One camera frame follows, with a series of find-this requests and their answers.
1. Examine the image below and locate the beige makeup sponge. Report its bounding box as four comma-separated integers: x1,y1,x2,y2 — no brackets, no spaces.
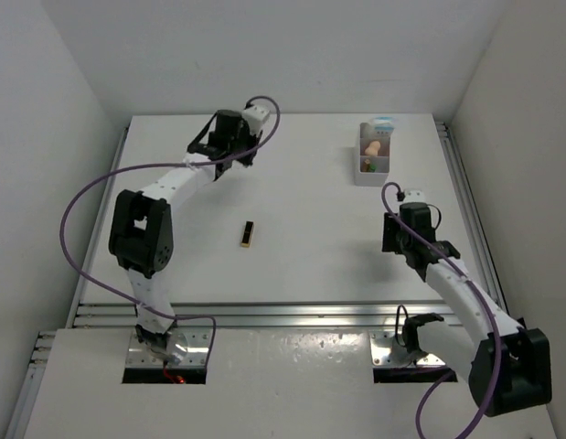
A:
363,140,381,157

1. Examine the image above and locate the black gold lipstick case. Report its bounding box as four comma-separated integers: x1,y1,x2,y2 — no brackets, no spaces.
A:
240,221,254,248

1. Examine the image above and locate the clear cotton pad pouch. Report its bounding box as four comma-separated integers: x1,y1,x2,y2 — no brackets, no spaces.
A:
360,116,395,138

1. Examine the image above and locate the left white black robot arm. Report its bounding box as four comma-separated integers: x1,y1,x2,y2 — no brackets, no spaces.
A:
108,104,270,356

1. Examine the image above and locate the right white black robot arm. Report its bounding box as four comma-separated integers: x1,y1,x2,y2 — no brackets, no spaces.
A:
382,201,552,417

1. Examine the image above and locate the white compartment organizer box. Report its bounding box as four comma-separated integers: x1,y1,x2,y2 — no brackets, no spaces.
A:
354,125,392,187

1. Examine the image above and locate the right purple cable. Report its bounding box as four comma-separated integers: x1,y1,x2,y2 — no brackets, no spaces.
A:
381,182,503,439

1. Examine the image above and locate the purple cable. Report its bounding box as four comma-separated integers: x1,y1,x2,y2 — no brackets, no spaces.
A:
59,95,282,367
381,182,503,439

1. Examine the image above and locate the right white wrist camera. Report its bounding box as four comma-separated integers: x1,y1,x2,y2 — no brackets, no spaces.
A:
397,188,426,204

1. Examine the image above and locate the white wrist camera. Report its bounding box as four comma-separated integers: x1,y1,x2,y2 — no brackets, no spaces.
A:
397,188,426,204
241,104,271,136

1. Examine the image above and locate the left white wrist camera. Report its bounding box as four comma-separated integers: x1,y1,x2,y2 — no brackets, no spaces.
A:
241,104,271,136

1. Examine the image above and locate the aluminium front rail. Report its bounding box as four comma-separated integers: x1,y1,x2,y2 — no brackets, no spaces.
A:
76,301,507,328

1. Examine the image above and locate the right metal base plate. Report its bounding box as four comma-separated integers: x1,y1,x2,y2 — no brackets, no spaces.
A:
368,330,445,369

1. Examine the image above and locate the metal base plate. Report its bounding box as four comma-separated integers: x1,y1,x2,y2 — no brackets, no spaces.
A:
125,328,210,369
368,330,445,369

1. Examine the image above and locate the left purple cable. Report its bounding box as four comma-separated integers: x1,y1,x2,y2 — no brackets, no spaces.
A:
59,95,282,367

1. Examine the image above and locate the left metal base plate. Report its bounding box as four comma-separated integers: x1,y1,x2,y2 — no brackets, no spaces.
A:
125,328,210,369

